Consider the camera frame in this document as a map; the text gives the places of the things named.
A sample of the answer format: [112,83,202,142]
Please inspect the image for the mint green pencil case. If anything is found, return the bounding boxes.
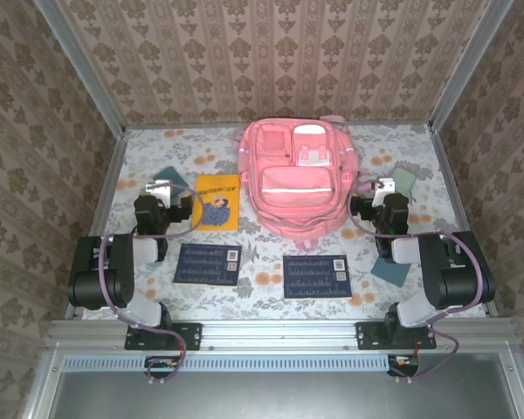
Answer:
[390,167,417,196]

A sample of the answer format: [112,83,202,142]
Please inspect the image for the teal zip pouch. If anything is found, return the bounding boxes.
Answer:
[151,164,188,189]

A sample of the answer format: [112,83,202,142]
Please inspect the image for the dark blue book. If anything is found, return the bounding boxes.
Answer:
[173,243,243,288]
[282,254,352,300]

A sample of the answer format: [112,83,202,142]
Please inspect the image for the yellow book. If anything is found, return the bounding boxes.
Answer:
[191,173,241,232]

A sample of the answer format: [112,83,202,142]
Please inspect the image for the pink student backpack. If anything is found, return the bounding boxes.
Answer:
[231,115,362,253]

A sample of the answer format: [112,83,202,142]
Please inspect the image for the floral tablecloth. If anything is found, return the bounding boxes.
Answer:
[82,124,488,322]

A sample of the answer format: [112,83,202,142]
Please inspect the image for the black connector board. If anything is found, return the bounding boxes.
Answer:
[144,355,181,381]
[387,352,421,379]

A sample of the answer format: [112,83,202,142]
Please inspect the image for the grey metal panel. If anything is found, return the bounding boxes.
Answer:
[47,370,521,419]

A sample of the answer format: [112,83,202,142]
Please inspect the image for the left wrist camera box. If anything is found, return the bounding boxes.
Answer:
[144,179,173,207]

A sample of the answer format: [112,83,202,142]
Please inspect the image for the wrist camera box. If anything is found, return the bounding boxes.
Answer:
[144,179,173,207]
[372,177,396,206]

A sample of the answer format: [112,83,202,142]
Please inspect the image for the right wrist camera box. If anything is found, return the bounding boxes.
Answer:
[372,177,396,206]

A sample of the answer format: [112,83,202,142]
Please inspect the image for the aluminium side rail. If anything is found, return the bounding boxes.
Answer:
[430,126,501,318]
[65,130,130,319]

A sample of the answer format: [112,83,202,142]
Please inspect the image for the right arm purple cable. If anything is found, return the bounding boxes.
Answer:
[348,178,486,384]

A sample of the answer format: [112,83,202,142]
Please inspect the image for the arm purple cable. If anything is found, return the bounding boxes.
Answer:
[348,178,486,384]
[98,182,205,386]

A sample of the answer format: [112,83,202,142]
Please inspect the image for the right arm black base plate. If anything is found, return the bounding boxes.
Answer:
[355,321,437,351]

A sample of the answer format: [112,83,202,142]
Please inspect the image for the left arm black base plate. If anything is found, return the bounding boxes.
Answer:
[125,321,202,352]

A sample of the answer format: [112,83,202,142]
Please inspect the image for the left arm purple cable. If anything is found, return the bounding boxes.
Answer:
[98,182,205,386]

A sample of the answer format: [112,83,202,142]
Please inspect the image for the aluminium mounting rail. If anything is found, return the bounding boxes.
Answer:
[47,318,519,353]

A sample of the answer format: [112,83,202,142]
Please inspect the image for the aluminium frame post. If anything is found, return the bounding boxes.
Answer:
[427,0,515,132]
[31,0,128,140]

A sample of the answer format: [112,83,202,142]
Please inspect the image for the grey slotted cable duct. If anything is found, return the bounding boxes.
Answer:
[63,354,396,373]

